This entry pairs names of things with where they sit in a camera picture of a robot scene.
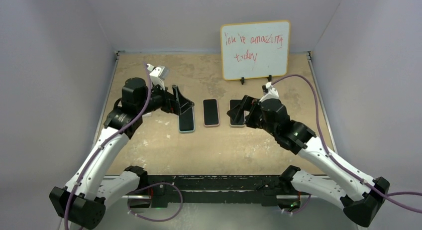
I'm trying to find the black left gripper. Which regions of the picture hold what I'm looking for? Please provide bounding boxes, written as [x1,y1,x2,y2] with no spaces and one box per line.
[138,80,193,115]

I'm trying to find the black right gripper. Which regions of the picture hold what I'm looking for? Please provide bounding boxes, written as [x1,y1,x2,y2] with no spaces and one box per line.
[228,96,278,137]

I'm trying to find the pink phone case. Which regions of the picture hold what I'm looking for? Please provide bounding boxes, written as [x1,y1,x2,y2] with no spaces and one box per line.
[202,98,220,128]

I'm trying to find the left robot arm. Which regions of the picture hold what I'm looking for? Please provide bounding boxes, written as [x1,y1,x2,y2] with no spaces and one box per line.
[49,78,194,230]

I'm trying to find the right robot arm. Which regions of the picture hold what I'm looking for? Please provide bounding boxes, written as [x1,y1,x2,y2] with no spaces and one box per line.
[227,96,390,228]

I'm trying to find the whiteboard with red writing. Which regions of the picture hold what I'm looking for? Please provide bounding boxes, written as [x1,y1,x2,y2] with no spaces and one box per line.
[220,20,291,81]

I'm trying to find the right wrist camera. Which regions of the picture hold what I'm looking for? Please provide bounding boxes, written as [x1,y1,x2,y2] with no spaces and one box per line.
[259,82,279,102]

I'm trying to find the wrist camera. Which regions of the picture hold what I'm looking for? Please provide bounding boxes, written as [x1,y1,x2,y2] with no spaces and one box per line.
[146,64,170,90]
[259,82,279,102]

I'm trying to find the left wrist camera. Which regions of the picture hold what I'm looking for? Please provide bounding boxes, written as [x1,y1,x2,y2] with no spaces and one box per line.
[146,64,170,90]

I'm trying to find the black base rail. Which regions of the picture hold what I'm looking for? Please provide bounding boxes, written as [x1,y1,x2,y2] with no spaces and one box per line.
[116,165,313,210]

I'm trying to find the aluminium frame rail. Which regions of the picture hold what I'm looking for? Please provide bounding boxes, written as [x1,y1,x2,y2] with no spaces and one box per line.
[58,194,368,230]

